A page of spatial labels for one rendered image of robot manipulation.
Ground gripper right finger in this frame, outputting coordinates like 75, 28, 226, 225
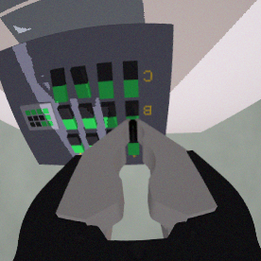
132, 118, 261, 261

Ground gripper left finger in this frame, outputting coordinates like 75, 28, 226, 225
13, 119, 132, 261

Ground dark grey switch panel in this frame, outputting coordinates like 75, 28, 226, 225
0, 23, 174, 165

